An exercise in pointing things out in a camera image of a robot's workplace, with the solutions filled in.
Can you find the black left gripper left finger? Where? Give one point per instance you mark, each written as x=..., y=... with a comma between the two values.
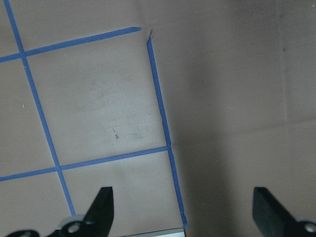
x=97, y=221

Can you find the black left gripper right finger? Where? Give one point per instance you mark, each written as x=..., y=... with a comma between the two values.
x=273, y=219

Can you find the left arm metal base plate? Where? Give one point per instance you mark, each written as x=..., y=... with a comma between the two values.
x=179, y=232

